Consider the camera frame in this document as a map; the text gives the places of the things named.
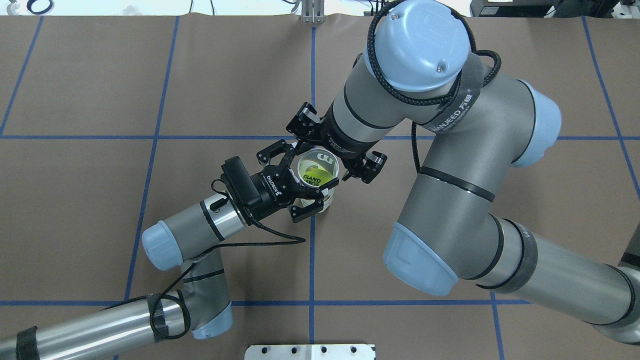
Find blue tape roll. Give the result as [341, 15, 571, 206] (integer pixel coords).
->
[26, 0, 55, 16]

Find aluminium frame post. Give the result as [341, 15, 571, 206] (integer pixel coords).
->
[296, 0, 326, 25]

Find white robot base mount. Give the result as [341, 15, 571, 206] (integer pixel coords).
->
[244, 343, 377, 360]

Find yellow Wilson tennis ball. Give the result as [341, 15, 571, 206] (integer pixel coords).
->
[298, 159, 334, 188]

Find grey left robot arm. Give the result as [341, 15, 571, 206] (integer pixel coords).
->
[1, 137, 310, 360]

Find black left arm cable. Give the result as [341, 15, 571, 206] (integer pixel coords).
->
[107, 177, 307, 341]

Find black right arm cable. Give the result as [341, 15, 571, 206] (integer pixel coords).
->
[366, 0, 502, 173]

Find clear tennis ball can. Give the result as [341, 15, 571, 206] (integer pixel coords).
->
[295, 146, 340, 188]

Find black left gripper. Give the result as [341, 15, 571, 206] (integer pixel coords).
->
[246, 140, 339, 223]

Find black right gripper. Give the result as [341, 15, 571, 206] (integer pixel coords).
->
[285, 102, 388, 184]

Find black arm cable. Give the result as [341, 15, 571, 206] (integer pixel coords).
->
[366, 0, 502, 173]
[107, 177, 307, 341]

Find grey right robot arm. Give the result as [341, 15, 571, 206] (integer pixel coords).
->
[286, 0, 639, 346]

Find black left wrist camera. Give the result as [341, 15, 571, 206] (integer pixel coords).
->
[221, 156, 262, 208]

